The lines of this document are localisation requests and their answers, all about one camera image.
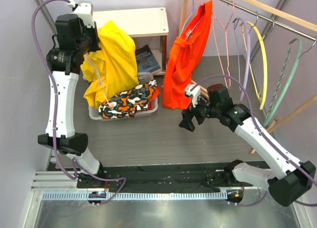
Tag orange shorts in basket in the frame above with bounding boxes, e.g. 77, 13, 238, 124
149, 86, 160, 108

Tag pink wire hanger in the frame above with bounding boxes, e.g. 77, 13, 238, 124
211, 2, 235, 76

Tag metal clothes rail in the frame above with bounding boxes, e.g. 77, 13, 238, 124
218, 0, 317, 43

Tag dark blue book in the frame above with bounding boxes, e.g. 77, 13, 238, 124
135, 45, 161, 74

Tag white laundry basket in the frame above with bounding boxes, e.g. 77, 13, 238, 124
88, 72, 158, 121

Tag purple hanger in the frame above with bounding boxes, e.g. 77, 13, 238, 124
232, 17, 252, 102

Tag green wavy hanger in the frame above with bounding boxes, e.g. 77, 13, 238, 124
264, 38, 303, 126

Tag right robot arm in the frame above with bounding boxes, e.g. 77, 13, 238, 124
179, 84, 316, 207

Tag orange shorts on hanger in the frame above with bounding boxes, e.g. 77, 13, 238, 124
162, 0, 213, 109

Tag light blue hanger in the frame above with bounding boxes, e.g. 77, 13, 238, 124
178, 0, 202, 36

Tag black orange white patterned shorts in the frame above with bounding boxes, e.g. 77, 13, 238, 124
98, 80, 158, 119

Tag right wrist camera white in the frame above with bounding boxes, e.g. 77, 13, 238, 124
184, 84, 201, 108

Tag white slotted cable duct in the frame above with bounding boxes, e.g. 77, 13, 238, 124
42, 190, 227, 201

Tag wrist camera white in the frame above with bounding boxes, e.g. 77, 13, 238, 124
67, 0, 96, 29
184, 84, 201, 108

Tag white two-tier shelf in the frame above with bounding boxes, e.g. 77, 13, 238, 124
93, 7, 169, 75

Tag yellow hanger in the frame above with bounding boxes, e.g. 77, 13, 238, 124
247, 21, 268, 110

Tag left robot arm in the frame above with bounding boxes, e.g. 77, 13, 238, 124
38, 14, 106, 188

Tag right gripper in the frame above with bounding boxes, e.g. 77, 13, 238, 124
179, 92, 220, 132

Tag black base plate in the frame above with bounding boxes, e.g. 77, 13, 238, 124
76, 161, 270, 195

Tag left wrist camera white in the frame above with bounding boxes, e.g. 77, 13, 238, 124
67, 0, 96, 29

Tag wooden rack frame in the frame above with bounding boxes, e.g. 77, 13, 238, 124
178, 0, 317, 154

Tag yellow shorts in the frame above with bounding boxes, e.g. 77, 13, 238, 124
81, 20, 139, 108

